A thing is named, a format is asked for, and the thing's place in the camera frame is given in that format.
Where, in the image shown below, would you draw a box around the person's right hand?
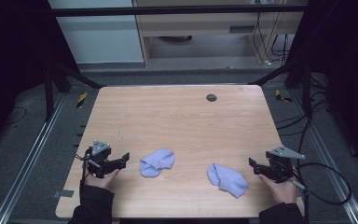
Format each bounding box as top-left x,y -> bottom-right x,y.
257,173 -> 299,205

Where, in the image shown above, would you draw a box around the person's left hand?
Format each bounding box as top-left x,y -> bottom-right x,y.
83,167 -> 121,191

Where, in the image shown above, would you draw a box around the black looped floor cable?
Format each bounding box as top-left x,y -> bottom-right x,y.
296,118 -> 352,206

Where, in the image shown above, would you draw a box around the grey tape piece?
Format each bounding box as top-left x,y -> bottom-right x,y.
52,189 -> 76,199

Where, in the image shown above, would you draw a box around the right hand-held gripper black cable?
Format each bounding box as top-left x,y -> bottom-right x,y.
291,178 -> 310,224

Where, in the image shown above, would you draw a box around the aluminium floor rail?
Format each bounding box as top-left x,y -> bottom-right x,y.
288,88 -> 358,224
0,92 -> 67,224

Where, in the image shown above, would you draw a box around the thin black floor cable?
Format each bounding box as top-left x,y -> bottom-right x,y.
4,106 -> 28,126

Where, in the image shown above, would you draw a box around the white cabinet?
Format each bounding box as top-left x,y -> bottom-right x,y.
48,0 -> 145,64

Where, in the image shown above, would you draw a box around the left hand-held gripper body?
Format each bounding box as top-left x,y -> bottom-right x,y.
85,139 -> 113,179

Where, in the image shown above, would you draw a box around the hand-held gripper black cable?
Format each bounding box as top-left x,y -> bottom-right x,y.
75,147 -> 93,189
291,178 -> 310,224

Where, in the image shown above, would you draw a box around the light purple sock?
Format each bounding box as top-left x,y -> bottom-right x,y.
206,162 -> 250,200
139,148 -> 176,179

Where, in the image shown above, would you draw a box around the dark curtain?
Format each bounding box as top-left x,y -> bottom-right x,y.
0,0 -> 82,157
287,0 -> 358,172

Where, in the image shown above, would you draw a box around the yellow black striped tape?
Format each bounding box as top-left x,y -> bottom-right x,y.
76,91 -> 89,109
274,89 -> 293,104

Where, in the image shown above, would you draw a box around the left hand-held gripper black cable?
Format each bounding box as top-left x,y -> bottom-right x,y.
75,147 -> 93,189

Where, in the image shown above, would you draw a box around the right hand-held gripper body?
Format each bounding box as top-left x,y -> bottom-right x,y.
265,146 -> 306,184

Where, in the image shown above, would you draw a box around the bundle of hanging cables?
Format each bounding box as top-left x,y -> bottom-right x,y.
252,12 -> 291,66

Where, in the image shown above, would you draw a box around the black metal stand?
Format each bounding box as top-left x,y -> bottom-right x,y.
43,57 -> 105,122
249,59 -> 313,119

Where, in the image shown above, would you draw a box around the black horizontal frame bar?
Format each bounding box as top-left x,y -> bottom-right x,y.
48,4 -> 309,18

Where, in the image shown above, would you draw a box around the black floor cables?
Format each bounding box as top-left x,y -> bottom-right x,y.
274,74 -> 332,137

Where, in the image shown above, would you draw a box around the light wooden desk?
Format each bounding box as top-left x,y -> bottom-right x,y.
131,0 -> 309,68

